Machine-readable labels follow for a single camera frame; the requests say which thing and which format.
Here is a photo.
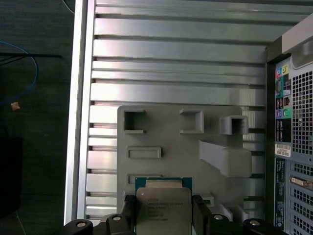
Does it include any thin blue cable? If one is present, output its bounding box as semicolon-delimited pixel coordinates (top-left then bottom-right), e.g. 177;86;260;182
0;40;40;108

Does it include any grey plastic parts rack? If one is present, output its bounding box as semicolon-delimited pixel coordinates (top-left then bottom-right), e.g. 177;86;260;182
116;105;252;235

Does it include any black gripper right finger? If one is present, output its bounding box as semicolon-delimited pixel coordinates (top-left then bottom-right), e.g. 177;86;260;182
192;194;268;235

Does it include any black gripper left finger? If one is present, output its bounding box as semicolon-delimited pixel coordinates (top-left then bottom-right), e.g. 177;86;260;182
62;194;138;235

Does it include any black open PC case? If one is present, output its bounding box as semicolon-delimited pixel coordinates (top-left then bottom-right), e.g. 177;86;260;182
265;0;313;235

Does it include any silver green CPU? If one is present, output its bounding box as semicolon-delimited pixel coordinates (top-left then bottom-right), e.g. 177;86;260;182
135;176;194;235

